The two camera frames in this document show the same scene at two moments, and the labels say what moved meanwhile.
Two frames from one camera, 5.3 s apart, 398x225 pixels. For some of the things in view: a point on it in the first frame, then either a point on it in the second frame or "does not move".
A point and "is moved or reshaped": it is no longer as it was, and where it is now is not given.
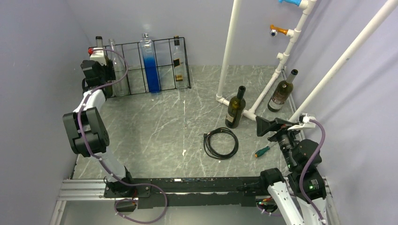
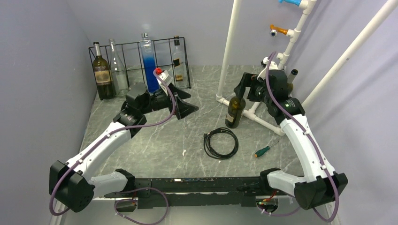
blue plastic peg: [296, 2] does not move
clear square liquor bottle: [179, 65] does not move
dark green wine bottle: [235, 109] does not move
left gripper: [110, 75] -> [183, 109]
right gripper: [264, 125] -> [248, 80]
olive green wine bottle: [109, 87] is moved or reshaped
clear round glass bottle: [121, 89] does not move
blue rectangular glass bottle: [150, 63] does not move
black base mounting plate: [152, 192] does not move
